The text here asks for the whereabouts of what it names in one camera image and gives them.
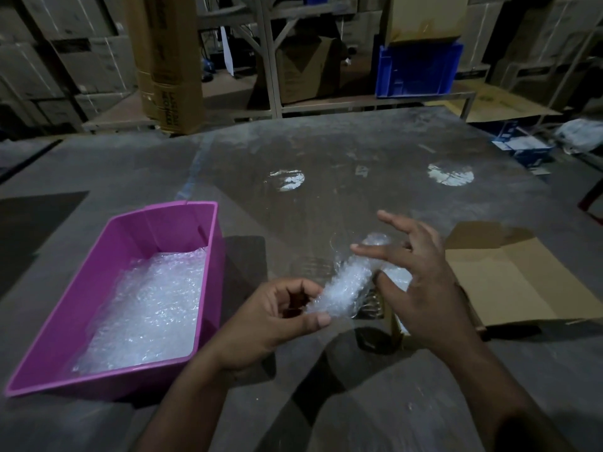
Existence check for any flat cardboard sheet with tape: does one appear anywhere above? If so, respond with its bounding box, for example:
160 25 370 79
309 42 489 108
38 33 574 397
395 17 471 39
384 0 471 46

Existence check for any clear drinking glass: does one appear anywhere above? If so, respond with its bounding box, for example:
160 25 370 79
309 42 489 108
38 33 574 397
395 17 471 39
350 286 383 321

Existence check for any white plastic bag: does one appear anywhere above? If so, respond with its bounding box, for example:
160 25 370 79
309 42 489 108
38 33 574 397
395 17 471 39
553 118 603 154

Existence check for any small brown cardboard box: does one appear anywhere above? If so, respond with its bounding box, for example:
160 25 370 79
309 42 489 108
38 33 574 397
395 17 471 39
388 220 603 352

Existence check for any flattened printed cardboard sheet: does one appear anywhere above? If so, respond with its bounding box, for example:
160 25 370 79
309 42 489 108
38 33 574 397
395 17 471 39
426 82 564 124

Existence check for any grey metal storage rack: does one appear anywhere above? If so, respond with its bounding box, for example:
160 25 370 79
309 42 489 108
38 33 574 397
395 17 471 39
82 0 477 133

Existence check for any white paper sheet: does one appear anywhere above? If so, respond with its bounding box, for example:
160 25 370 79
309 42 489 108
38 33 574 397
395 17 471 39
220 25 235 77

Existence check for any person's right hand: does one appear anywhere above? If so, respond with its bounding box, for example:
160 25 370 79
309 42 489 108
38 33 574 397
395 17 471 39
350 210 484 361

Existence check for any blue and white product box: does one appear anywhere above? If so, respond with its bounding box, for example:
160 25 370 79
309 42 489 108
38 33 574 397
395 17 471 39
492 134 555 168

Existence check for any dark blue product box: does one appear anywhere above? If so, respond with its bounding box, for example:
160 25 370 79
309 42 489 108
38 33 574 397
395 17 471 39
489 119 519 139

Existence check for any open brown carton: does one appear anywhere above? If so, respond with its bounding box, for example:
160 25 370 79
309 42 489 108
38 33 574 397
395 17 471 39
275 36 345 105

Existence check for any pink plastic bin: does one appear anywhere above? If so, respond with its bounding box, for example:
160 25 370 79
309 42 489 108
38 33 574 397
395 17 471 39
4 200 226 402

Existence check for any person's left hand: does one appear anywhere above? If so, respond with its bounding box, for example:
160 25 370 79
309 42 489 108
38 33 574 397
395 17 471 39
207 277 332 374

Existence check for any pile of bubble wrap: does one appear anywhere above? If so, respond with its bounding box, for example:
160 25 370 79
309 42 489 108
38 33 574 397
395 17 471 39
70 248 208 377

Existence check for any blue plastic crate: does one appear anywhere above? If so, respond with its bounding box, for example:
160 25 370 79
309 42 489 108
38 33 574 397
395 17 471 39
375 41 465 99

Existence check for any tall narrow cardboard carton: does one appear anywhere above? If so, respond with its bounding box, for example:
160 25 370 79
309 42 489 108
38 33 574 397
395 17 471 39
124 0 206 136

